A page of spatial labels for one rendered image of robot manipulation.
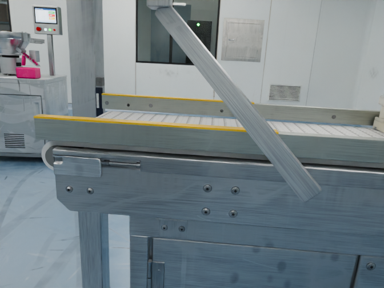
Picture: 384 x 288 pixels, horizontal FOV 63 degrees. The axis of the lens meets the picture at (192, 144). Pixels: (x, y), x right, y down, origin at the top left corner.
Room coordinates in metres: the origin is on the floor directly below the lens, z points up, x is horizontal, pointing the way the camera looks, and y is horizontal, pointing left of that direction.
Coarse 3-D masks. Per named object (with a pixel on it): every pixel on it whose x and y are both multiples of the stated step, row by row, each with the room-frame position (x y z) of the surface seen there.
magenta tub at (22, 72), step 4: (16, 68) 2.66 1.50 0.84; (20, 68) 2.66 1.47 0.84; (24, 68) 2.66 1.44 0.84; (28, 68) 2.67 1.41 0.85; (32, 68) 2.77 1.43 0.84; (36, 68) 2.78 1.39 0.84; (16, 72) 2.66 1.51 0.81; (20, 72) 2.66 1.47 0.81; (24, 72) 2.66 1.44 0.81; (28, 72) 2.66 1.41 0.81; (32, 72) 2.66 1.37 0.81; (36, 72) 2.69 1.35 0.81; (40, 72) 2.77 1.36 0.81; (20, 76) 2.66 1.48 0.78; (24, 76) 2.66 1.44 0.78; (28, 76) 2.66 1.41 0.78; (32, 76) 2.66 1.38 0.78; (36, 76) 2.69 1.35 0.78; (40, 76) 2.76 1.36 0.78
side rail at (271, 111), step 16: (112, 96) 0.70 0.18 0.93; (160, 112) 0.69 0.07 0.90; (176, 112) 0.69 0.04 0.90; (192, 112) 0.68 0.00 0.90; (208, 112) 0.68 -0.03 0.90; (224, 112) 0.68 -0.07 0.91; (272, 112) 0.67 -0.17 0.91; (288, 112) 0.67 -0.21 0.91; (304, 112) 0.67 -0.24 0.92; (320, 112) 0.67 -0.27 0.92; (336, 112) 0.67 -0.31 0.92; (352, 112) 0.66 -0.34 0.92; (368, 112) 0.66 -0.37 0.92
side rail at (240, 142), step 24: (48, 120) 0.42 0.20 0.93; (120, 144) 0.42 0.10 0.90; (144, 144) 0.42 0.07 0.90; (168, 144) 0.41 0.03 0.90; (192, 144) 0.41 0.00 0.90; (216, 144) 0.41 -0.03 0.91; (240, 144) 0.41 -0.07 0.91; (288, 144) 0.41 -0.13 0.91; (312, 144) 0.40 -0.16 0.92; (336, 144) 0.40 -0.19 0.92; (360, 144) 0.40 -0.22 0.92
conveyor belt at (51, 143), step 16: (112, 112) 0.68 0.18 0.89; (128, 112) 0.69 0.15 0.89; (288, 128) 0.61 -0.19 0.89; (304, 128) 0.62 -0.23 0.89; (320, 128) 0.63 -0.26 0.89; (336, 128) 0.64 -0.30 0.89; (352, 128) 0.64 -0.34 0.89; (368, 128) 0.65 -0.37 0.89; (48, 144) 0.44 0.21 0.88; (64, 144) 0.44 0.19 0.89; (80, 144) 0.44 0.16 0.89; (96, 144) 0.44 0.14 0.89; (304, 160) 0.42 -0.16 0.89; (320, 160) 0.42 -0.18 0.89; (336, 160) 0.42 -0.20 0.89
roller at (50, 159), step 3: (51, 147) 0.44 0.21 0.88; (54, 147) 0.44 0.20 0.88; (72, 147) 0.46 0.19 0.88; (75, 147) 0.47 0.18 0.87; (78, 147) 0.48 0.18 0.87; (81, 147) 0.49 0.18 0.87; (48, 150) 0.44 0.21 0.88; (51, 150) 0.44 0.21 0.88; (48, 153) 0.44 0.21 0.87; (51, 153) 0.44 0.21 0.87; (45, 156) 0.44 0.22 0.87; (48, 156) 0.44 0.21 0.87; (51, 156) 0.44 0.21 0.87; (48, 159) 0.44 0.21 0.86; (51, 159) 0.44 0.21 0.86; (54, 159) 0.43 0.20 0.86; (48, 162) 0.44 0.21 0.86; (51, 162) 0.44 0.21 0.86; (51, 165) 0.44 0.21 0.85
